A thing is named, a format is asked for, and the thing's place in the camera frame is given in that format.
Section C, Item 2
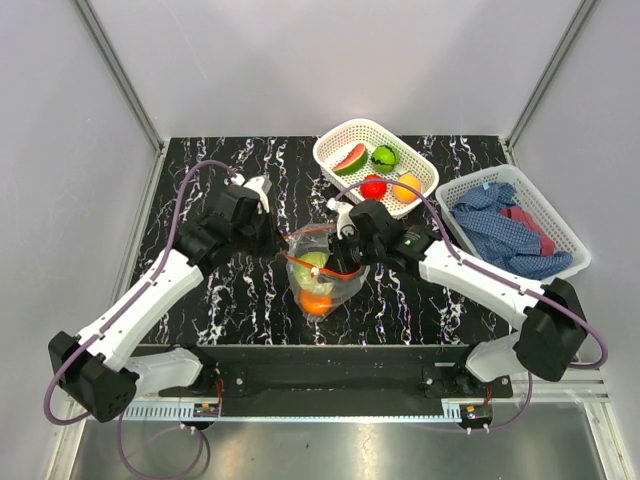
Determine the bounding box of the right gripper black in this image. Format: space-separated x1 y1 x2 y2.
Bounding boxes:
323 228 384 283

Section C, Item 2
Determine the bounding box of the fake green cabbage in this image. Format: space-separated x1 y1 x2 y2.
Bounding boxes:
291 251 333 295

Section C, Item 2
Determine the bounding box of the clear zip top bag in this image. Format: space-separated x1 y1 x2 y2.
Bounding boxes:
284 223 370 322

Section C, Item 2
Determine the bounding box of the fake orange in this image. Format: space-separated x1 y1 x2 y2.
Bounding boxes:
298 290 332 316

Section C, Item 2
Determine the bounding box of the fake red tomato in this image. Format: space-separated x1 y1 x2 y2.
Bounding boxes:
360 174 387 201

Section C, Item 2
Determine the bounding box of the fake peach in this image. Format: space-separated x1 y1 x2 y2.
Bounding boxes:
393 173 421 204

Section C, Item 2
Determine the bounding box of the fake watermelon slice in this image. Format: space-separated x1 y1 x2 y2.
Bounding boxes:
332 143 369 176

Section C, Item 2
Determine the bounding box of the fake green apple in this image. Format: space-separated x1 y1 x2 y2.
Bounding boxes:
370 145 399 173

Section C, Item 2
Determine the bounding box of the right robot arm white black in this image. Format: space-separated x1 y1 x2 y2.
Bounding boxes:
328 199 587 397

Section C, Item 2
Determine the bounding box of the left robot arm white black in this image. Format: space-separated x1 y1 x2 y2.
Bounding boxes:
48 176 287 422

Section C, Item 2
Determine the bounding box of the white perforated basket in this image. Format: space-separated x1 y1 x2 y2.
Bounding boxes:
313 119 439 218

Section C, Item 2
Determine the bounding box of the blue patterned cloth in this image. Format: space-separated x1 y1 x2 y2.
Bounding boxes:
451 183 572 280

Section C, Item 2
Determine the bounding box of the white laundry basket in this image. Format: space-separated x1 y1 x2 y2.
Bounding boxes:
435 164 591 283

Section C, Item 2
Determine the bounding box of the red cloth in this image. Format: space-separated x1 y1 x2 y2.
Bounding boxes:
500 207 556 257

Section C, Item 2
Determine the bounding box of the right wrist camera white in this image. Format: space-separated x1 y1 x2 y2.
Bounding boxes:
327 198 356 240

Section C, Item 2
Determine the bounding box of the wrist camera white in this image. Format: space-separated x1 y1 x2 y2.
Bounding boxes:
231 173 272 213
327 198 356 240

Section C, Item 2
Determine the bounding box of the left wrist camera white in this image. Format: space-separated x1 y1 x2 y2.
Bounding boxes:
231 173 272 213

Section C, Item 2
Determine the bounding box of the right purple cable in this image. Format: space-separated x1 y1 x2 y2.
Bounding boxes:
332 177 610 369

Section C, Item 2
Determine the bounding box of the purple cable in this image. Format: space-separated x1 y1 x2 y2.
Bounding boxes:
43 162 241 426
332 177 610 369

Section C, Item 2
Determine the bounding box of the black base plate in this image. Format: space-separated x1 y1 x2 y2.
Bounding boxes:
158 343 516 419

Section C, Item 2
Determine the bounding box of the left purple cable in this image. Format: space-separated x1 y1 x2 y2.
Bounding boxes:
43 162 241 426

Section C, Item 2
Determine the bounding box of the aluminium frame rail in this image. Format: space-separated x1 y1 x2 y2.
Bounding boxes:
64 362 614 424

